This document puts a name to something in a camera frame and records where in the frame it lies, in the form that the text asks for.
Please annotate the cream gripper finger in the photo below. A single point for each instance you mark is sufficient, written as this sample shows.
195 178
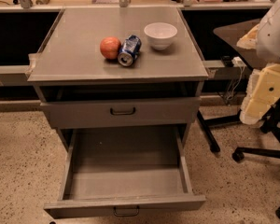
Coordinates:
262 92
248 41

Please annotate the red apple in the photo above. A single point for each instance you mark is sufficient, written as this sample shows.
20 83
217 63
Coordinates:
109 47

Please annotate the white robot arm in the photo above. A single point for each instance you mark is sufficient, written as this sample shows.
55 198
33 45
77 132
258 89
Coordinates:
268 36

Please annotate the closed grey drawer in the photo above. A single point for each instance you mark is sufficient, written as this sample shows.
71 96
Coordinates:
120 113

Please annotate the open grey drawer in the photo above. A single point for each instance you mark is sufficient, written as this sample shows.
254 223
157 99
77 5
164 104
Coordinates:
124 172

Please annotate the grey drawer cabinet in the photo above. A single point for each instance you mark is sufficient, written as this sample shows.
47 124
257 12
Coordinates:
71 67

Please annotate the white power adapter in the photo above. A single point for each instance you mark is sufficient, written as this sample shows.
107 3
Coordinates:
238 62

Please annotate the black office chair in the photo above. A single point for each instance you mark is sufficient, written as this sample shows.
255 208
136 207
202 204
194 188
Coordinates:
231 34

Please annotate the white ceramic bowl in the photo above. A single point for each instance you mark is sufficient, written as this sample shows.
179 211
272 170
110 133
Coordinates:
160 35

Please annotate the crushed blue soda can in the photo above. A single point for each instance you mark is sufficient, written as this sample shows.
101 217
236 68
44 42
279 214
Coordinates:
129 50

